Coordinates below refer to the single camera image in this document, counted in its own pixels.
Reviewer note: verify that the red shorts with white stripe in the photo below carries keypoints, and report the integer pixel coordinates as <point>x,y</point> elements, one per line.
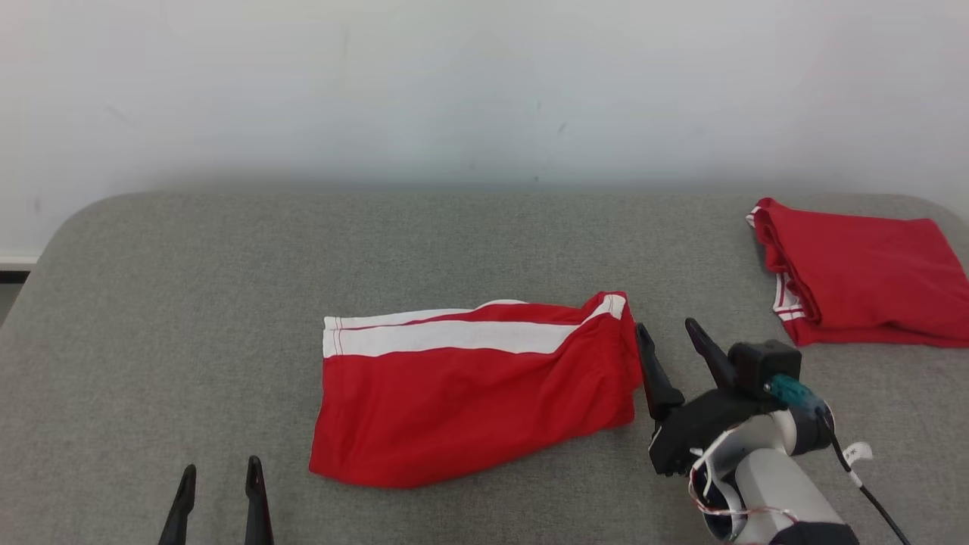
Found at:
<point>469,409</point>

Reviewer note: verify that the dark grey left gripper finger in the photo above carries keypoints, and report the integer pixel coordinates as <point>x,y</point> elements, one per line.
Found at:
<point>256,507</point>
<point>182,507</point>

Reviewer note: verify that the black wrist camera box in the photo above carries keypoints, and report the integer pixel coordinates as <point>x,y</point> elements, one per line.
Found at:
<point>764,359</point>

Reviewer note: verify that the red jersey with black lettering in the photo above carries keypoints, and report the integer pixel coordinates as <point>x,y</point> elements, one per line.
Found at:
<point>870,272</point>

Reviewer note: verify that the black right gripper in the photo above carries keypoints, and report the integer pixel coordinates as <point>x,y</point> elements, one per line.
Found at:
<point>696,428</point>

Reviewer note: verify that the white wall baseboard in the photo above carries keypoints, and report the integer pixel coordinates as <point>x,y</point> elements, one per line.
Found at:
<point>15,261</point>

